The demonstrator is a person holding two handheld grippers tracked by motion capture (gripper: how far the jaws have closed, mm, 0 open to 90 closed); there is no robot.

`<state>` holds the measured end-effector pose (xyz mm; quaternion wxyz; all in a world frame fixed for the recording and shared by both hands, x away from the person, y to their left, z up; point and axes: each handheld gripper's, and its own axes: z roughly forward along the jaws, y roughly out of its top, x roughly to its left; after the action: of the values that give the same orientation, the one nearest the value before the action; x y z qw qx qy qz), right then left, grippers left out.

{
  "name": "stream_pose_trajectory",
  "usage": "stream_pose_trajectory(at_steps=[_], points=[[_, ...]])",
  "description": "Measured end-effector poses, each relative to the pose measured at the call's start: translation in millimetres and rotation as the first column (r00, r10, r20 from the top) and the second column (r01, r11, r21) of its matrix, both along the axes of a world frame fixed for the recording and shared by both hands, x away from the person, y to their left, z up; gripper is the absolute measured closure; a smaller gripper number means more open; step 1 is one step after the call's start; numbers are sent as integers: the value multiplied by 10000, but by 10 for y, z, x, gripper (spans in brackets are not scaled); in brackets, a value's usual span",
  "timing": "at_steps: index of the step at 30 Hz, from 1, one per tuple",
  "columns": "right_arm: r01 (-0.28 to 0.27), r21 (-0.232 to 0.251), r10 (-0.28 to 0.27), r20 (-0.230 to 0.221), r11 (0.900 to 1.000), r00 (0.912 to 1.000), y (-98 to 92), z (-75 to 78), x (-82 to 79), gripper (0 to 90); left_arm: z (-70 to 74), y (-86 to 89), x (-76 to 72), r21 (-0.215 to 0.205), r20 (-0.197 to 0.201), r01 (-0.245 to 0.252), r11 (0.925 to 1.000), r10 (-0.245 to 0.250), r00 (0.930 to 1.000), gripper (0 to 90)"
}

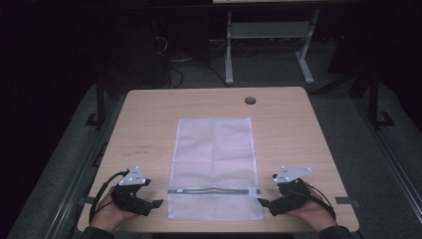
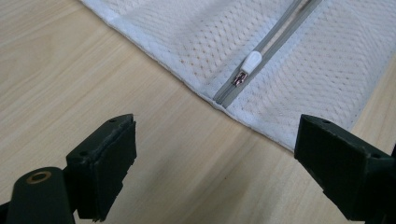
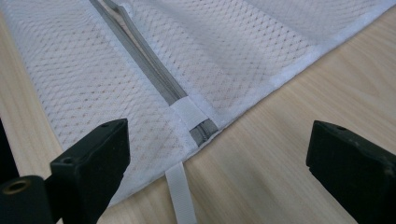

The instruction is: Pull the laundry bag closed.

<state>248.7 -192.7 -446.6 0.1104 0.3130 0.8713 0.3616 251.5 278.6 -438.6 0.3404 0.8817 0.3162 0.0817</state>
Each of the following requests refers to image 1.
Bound cables on floor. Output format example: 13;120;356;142
153;34;230;90

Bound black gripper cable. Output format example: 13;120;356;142
293;184;336;221
88;170;129;224

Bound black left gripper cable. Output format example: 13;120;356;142
88;170;129;224

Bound white metal desk frame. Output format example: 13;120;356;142
224;8;321;87

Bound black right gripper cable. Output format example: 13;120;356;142
293;184;336;221

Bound white mesh laundry bag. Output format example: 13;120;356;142
166;117;266;222

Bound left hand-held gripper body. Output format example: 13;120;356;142
109;165;157;217

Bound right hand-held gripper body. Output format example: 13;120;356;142
267;165;314;217

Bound person's right hand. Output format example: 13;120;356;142
285;181;336;233

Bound person's left hand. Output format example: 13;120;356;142
90;189;141;232

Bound metal frame rail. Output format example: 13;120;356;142
44;94;128;239
351;98;422;217

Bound black metal stand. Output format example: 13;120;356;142
347;68;396;129
84;81;107;129

